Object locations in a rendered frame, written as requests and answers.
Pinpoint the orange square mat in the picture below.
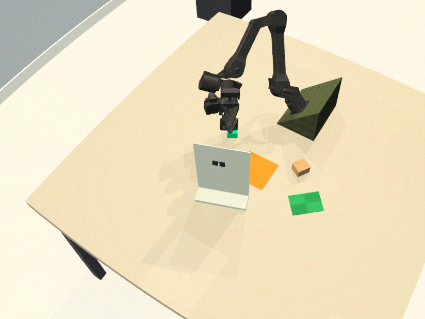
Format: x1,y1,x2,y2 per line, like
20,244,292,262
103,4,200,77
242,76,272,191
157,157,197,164
249,151,278,190

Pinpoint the green flat rectangular mat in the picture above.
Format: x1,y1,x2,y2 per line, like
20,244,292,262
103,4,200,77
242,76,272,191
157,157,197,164
288,191,324,215

